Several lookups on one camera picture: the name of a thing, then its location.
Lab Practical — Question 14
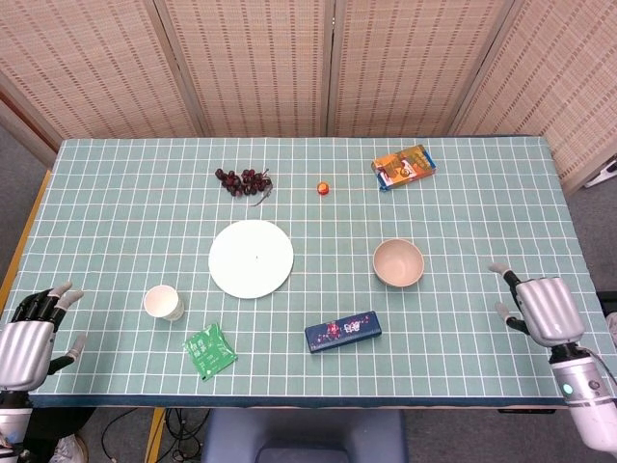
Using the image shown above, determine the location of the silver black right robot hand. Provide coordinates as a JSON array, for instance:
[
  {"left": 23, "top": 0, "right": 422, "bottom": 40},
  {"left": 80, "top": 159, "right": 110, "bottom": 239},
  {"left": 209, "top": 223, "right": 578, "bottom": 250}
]
[{"left": 489, "top": 262, "right": 587, "bottom": 348}]

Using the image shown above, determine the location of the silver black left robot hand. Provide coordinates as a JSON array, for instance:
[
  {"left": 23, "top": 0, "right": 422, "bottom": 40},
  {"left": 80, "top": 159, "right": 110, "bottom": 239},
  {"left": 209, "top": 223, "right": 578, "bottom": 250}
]
[{"left": 0, "top": 282, "right": 89, "bottom": 393}]

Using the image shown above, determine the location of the white leaf-print paper cup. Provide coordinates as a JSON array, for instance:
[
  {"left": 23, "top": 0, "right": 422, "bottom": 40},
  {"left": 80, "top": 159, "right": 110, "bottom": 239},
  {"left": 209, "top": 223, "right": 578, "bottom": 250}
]
[{"left": 143, "top": 285, "right": 185, "bottom": 323}]

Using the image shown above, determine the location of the off-white bowl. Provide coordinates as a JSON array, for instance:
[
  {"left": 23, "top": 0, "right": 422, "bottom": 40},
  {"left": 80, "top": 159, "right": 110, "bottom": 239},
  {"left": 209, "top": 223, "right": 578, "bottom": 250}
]
[{"left": 372, "top": 238, "right": 426, "bottom": 289}]

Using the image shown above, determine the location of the white round plate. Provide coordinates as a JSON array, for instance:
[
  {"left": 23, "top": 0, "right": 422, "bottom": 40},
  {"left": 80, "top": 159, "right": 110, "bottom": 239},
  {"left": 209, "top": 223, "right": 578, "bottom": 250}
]
[{"left": 207, "top": 219, "right": 295, "bottom": 300}]

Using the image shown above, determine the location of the white shoe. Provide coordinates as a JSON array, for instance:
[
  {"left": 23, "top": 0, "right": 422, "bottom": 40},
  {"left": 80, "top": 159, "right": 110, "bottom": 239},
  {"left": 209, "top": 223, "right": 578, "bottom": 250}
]
[{"left": 47, "top": 432, "right": 91, "bottom": 463}]

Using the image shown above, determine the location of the white plastic device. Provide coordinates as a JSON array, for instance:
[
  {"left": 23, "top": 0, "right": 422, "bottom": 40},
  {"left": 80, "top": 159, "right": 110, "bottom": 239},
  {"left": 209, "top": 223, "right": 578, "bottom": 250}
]
[{"left": 584, "top": 160, "right": 617, "bottom": 189}]

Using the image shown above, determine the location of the green tea packet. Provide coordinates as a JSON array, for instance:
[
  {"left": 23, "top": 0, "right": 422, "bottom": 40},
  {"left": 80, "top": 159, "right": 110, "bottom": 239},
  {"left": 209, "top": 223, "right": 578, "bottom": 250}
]
[{"left": 181, "top": 322, "right": 238, "bottom": 383}]

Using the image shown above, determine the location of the orange snack box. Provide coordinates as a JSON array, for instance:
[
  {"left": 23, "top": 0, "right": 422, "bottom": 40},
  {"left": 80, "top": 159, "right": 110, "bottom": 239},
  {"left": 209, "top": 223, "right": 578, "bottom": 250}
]
[{"left": 370, "top": 143, "right": 438, "bottom": 193}]

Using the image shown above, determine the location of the dark blue floral box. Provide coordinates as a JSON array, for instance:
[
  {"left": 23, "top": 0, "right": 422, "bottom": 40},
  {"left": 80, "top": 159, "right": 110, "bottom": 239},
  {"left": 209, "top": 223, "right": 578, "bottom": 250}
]
[{"left": 304, "top": 311, "right": 384, "bottom": 356}]

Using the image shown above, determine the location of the green grid tablecloth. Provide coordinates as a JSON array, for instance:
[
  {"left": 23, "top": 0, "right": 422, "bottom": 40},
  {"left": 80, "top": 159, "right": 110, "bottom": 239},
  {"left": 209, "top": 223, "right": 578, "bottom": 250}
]
[{"left": 0, "top": 136, "right": 611, "bottom": 410}]

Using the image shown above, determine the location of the dark red grape bunch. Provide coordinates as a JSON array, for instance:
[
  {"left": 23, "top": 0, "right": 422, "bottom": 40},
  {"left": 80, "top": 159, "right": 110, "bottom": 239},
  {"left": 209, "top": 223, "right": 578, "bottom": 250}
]
[{"left": 214, "top": 167, "right": 275, "bottom": 208}]

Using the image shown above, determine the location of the blue chair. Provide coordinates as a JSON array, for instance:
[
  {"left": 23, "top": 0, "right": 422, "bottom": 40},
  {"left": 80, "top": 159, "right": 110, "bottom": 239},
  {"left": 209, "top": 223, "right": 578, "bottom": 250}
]
[{"left": 200, "top": 409, "right": 410, "bottom": 463}]

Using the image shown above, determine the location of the woven bamboo folding screen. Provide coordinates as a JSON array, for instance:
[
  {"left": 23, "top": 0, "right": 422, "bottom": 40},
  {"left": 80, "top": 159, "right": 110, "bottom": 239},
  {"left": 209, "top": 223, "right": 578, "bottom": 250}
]
[{"left": 0, "top": 0, "right": 617, "bottom": 197}]

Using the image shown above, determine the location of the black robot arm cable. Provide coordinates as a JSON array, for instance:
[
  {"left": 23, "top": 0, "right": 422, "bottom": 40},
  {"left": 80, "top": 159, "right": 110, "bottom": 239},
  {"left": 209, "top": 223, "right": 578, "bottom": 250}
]
[{"left": 588, "top": 350, "right": 617, "bottom": 385}]

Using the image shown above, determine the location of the yellow wooden table frame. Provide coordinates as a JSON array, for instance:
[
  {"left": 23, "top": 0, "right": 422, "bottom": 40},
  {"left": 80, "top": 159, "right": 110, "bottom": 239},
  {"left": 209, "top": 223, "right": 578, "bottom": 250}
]
[{"left": 0, "top": 168, "right": 168, "bottom": 463}]

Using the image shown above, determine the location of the black floor cable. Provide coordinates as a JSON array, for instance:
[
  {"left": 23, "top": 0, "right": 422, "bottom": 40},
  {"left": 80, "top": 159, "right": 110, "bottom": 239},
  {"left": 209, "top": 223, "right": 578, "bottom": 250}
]
[{"left": 100, "top": 407, "right": 209, "bottom": 463}]

